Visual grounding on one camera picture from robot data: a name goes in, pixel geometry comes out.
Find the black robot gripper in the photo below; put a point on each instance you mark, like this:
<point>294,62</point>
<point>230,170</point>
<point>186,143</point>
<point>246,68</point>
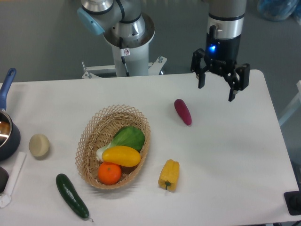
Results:
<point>220,57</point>

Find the yellow mango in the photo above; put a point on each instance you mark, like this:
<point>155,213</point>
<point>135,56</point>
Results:
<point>121,155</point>

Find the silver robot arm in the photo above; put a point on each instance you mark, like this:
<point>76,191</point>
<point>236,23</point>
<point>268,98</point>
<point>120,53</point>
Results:
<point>129,27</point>

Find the woven wicker basket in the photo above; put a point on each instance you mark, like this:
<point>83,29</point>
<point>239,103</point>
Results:
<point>99,132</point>

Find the purple sweet potato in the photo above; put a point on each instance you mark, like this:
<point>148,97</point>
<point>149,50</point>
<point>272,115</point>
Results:
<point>183,111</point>

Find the blue plastic bag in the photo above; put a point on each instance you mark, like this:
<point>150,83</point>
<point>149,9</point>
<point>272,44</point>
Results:
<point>276,10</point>

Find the green bok choy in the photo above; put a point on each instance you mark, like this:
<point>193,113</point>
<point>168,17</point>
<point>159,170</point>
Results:
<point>129,136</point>

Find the yellow bell pepper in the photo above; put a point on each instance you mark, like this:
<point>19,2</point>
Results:
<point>169,175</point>

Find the black device at edge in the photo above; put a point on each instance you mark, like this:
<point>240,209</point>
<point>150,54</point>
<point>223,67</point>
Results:
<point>293,202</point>

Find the orange tangerine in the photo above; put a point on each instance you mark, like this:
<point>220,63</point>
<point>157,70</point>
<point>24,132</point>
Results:
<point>109,173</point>

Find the dark green cucumber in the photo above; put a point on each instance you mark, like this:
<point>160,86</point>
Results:
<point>70,196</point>

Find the beige round potato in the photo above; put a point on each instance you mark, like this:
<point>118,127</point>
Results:
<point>39,145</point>

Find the dark blue saucepan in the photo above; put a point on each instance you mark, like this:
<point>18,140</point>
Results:
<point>9,133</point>

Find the dark object at left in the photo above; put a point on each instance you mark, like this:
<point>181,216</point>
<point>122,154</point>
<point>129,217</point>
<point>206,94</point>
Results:
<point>4,176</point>

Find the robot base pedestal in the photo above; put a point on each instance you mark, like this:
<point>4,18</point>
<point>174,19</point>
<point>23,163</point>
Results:
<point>128,62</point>

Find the white plastic handle tool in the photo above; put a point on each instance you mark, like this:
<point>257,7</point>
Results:
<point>5,198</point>

